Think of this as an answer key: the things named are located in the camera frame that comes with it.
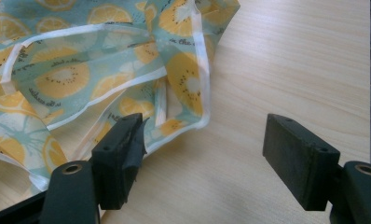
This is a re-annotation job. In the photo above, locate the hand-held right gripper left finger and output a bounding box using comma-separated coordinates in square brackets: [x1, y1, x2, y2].
[39, 112, 150, 224]

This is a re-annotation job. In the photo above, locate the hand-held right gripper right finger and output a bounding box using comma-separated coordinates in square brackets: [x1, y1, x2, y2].
[262, 113, 371, 224]

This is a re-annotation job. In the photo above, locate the fruit print teal cloth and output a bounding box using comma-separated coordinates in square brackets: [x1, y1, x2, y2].
[0, 0, 241, 192]

